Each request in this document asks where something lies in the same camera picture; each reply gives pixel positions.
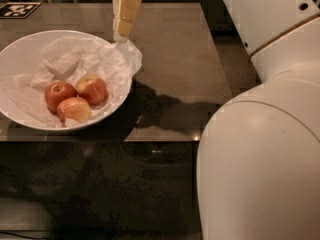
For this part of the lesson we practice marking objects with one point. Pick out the white crumpled paper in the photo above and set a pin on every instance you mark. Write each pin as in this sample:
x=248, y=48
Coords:
x=110, y=59

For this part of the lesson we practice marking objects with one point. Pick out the red apple at left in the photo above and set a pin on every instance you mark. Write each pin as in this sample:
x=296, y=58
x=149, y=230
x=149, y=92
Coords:
x=57, y=92

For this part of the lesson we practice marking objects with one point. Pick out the yellow-red apple at front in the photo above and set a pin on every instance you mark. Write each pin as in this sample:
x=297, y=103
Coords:
x=75, y=108

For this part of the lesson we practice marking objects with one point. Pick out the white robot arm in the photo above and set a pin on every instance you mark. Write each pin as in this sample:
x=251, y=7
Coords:
x=258, y=161

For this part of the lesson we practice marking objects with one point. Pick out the red-yellow apple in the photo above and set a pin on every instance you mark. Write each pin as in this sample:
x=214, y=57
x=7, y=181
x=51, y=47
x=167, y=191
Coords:
x=92, y=88

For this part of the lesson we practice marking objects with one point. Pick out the black-white fiducial marker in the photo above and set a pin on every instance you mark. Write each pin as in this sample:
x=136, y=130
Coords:
x=18, y=10

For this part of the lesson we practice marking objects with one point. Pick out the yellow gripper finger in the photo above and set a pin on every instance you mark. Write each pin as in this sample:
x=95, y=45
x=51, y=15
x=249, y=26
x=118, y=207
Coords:
x=125, y=13

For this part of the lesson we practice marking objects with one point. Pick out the white bowl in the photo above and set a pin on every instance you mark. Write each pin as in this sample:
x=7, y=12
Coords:
x=20, y=55

